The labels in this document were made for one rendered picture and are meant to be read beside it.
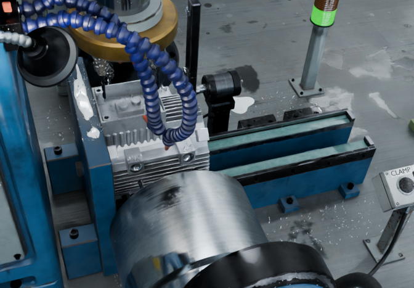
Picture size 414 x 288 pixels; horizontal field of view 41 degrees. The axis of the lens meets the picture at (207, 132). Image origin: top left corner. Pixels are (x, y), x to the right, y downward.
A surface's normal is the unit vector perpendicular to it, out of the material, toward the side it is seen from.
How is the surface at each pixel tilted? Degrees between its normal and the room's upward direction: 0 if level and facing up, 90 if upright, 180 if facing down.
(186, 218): 9
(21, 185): 90
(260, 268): 5
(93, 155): 0
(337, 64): 0
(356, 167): 90
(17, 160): 90
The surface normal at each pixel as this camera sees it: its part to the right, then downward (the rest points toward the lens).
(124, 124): 0.31, 0.69
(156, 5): 0.06, -0.70
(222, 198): 0.44, -0.72
